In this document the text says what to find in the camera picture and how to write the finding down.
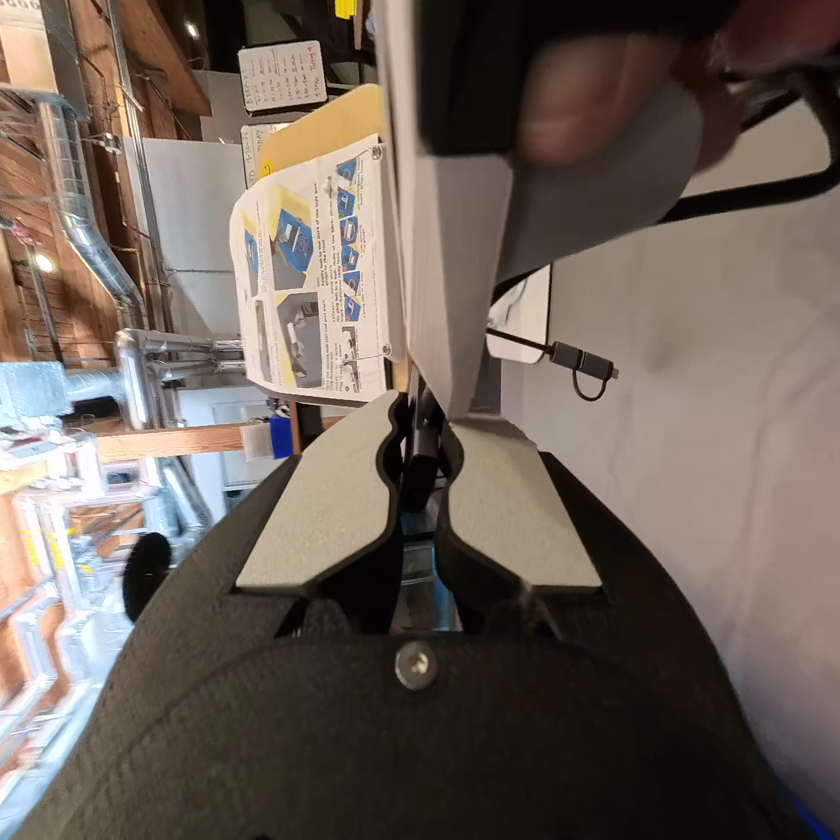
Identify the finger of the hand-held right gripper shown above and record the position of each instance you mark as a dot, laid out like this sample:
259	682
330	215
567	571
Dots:
446	250
591	197

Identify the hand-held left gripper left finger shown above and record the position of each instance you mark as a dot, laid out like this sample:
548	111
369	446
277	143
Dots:
322	512

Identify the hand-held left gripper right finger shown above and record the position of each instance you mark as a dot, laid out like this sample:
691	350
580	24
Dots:
519	512

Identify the person's right hand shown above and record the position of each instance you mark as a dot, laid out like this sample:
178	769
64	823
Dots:
591	99

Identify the blue sign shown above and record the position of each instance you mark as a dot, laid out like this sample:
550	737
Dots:
281	440

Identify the white stand base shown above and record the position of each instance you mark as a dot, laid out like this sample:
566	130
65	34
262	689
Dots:
525	322

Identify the wooden display board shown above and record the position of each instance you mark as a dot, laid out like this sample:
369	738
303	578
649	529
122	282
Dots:
322	125

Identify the black round knob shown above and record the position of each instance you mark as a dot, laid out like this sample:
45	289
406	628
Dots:
145	578

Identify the whiteboard with writing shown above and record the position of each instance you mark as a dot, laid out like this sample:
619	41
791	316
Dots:
259	138
282	76

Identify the wooden post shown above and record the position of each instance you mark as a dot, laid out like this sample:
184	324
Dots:
171	442

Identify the silver ventilation duct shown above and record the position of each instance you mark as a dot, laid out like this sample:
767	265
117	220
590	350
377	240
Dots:
131	381

